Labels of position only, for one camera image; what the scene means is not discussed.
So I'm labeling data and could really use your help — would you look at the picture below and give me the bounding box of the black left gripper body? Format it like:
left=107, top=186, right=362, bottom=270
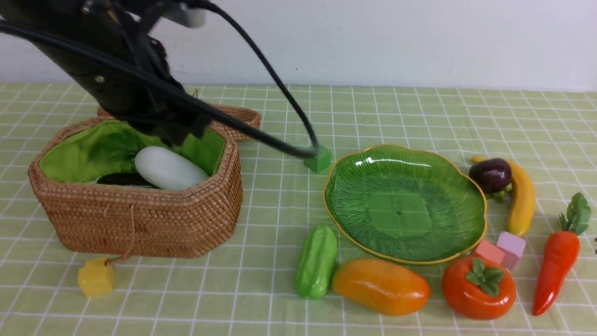
left=96, top=37, right=212, bottom=145

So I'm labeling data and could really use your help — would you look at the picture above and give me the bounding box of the white toy radish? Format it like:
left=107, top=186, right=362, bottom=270
left=100, top=132, right=210, bottom=191

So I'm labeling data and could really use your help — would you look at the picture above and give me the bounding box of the purple toy eggplant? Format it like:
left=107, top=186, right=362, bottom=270
left=96, top=172, right=159, bottom=189

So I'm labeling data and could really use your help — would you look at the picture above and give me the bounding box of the green toy cucumber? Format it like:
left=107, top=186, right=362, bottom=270
left=295, top=225, right=338, bottom=300

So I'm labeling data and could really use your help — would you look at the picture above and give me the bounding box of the orange toy mango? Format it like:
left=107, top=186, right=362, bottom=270
left=331, top=258, right=430, bottom=316

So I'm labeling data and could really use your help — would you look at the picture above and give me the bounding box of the dark purple toy mangosteen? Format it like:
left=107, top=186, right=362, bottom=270
left=468, top=158, right=513, bottom=203

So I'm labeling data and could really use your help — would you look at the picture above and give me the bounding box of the orange toy persimmon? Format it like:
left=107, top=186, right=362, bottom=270
left=441, top=257, right=516, bottom=321

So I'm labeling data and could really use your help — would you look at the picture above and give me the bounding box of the yellow toy banana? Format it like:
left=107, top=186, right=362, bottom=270
left=471, top=156, right=536, bottom=238

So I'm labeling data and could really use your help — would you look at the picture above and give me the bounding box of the orange toy carrot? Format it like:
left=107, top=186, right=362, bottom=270
left=532, top=193, right=591, bottom=316

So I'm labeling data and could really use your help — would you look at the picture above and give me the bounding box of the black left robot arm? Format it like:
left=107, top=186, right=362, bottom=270
left=1, top=0, right=211, bottom=146

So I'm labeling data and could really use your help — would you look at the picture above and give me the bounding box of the woven wicker basket lid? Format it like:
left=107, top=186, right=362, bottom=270
left=90, top=85, right=261, bottom=146

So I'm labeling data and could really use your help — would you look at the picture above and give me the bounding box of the woven wicker basket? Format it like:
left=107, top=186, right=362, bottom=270
left=28, top=117, right=243, bottom=258

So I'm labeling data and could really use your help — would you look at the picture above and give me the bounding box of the green cube block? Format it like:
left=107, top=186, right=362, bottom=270
left=303, top=145, right=331, bottom=174

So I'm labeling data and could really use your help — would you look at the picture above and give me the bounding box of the yellow cube block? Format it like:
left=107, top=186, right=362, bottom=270
left=77, top=257, right=114, bottom=298

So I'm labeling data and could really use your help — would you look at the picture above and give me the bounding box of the green checked tablecloth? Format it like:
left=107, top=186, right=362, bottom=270
left=0, top=83, right=597, bottom=336

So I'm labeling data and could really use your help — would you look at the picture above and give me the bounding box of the green leaf glass plate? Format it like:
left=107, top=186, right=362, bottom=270
left=323, top=144, right=488, bottom=265

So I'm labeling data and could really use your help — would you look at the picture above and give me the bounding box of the pink cube block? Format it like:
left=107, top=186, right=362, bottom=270
left=472, top=239, right=506, bottom=266

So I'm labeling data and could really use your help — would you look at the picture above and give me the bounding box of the lilac cube block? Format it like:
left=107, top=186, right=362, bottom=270
left=496, top=231, right=527, bottom=271

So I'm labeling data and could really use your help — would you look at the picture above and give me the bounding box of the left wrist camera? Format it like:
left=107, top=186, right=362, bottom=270
left=162, top=1, right=207, bottom=28

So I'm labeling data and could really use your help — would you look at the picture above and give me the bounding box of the black left camera cable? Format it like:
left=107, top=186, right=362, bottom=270
left=0, top=0, right=320, bottom=159

